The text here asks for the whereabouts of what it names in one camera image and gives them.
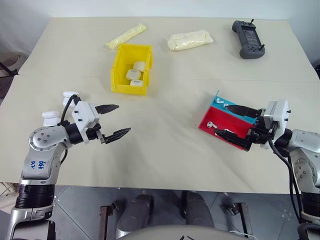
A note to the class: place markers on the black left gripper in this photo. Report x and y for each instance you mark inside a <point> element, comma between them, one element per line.
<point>93,132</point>

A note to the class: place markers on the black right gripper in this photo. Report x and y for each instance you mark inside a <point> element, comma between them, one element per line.
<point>257,136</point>

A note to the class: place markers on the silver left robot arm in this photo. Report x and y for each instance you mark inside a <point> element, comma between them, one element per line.
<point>37,160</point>

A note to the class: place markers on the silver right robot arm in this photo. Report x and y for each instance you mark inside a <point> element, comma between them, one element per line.
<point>305,147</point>

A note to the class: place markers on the yellow plastic bin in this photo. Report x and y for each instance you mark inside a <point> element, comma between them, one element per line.
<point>120,75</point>

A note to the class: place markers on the red and teal box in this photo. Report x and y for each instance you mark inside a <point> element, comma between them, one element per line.
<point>225,120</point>

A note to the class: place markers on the long yellow powder pouch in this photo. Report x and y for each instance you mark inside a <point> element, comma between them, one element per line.
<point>126,35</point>

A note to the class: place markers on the grey handheld remote controller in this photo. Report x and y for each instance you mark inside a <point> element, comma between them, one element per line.
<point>248,37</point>

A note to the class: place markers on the dark rounded robot leg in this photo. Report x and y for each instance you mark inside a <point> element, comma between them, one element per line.
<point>197,207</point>
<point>136,212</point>

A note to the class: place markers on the cream powder bag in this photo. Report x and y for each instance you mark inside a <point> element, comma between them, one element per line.
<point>190,40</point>

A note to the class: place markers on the black tripod leg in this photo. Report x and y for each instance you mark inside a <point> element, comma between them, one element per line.
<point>7,68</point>

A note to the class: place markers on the grey round stool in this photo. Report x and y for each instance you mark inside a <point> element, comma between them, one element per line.
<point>12,57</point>

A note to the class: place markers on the light grey robot torso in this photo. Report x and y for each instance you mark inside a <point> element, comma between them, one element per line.
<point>185,233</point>

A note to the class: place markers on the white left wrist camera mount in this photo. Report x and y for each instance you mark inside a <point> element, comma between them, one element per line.
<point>83,112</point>

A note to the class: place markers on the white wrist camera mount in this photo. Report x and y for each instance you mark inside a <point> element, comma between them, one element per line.
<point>83,112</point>
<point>278,110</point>

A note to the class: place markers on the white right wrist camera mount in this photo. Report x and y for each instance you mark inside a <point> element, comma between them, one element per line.
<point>278,110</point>

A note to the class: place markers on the rusty metal bracket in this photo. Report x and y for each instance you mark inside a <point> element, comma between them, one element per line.
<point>105,220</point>
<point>243,217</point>

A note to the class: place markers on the dark object at wall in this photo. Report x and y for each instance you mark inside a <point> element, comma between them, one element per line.
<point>317,67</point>

